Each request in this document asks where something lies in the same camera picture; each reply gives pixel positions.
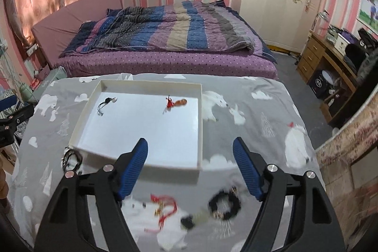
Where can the white shallow tray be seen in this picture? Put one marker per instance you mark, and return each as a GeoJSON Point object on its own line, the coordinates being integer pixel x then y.
{"type": "Point", "coordinates": [174, 138]}

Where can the framed couple photo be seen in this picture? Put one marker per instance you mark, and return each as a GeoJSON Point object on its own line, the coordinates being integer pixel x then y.
{"type": "Point", "coordinates": [367, 14]}

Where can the grey polar bear tablecloth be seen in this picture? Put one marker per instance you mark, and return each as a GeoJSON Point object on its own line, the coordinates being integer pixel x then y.
{"type": "Point", "coordinates": [190, 196]}

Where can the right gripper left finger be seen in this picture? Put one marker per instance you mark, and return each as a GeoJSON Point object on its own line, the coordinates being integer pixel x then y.
{"type": "Point", "coordinates": [112, 184]}

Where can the black ruffled scrunchie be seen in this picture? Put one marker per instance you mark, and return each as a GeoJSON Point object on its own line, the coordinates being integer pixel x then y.
{"type": "Point", "coordinates": [225, 205]}

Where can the pink headboard cushion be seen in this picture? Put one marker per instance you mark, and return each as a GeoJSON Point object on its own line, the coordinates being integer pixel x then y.
{"type": "Point", "coordinates": [54, 33]}

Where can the pale jade pendant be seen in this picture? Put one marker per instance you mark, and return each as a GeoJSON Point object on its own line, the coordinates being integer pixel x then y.
{"type": "Point", "coordinates": [191, 221]}

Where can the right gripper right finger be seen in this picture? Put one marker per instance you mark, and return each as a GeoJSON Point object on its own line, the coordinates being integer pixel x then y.
{"type": "Point", "coordinates": [268, 187]}

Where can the white box on desk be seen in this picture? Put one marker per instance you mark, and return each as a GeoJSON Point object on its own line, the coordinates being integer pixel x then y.
{"type": "Point", "coordinates": [341, 44]}

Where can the purple dotted bed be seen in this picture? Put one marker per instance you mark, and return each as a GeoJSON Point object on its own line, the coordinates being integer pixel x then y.
{"type": "Point", "coordinates": [239, 63]}

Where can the striped quilt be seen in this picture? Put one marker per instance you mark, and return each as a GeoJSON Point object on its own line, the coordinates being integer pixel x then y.
{"type": "Point", "coordinates": [189, 26]}

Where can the desk lamp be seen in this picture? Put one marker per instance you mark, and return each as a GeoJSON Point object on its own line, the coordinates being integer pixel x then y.
{"type": "Point", "coordinates": [323, 15]}

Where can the wooden desk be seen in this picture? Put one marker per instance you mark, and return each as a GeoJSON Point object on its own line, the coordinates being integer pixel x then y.
{"type": "Point", "coordinates": [318, 54]}

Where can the orange gourd red cord pendant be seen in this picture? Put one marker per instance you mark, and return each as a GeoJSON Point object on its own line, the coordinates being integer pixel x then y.
{"type": "Point", "coordinates": [170, 103]}

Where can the black backpack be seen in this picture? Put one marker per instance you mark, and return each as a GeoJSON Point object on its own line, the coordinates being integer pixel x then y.
{"type": "Point", "coordinates": [355, 54]}

